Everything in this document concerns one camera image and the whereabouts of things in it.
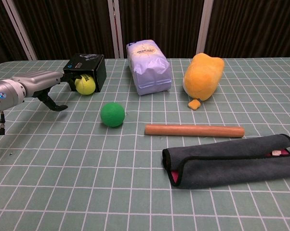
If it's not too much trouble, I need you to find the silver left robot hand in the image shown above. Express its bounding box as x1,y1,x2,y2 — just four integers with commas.
12,70,76,112

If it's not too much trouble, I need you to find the yellow tennis ball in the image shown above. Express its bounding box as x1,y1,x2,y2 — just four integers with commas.
75,74,96,95

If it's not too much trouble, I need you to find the black cardboard box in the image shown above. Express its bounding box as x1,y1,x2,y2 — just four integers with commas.
63,53,107,93

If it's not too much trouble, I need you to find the green foam ball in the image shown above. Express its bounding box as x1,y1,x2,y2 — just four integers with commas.
100,102,126,128

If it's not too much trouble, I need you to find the dark brown pleated curtain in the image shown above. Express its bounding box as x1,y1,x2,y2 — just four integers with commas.
0,0,290,67

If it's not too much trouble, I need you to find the green grid tablecloth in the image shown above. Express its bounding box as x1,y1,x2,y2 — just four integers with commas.
0,57,290,231

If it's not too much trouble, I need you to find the lavender paper bag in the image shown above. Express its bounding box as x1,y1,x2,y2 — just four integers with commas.
126,39,172,97

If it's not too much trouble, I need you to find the yellow plush toy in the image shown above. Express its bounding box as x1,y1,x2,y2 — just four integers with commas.
183,52,225,111

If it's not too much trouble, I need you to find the wooden rolling pin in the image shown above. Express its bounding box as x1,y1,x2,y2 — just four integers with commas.
145,124,245,138

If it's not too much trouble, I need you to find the rolled grey towel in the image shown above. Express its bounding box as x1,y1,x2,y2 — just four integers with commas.
162,133,290,190

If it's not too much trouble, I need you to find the white partition post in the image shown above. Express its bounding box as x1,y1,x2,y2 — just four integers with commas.
2,0,38,61
197,0,214,59
107,0,125,59

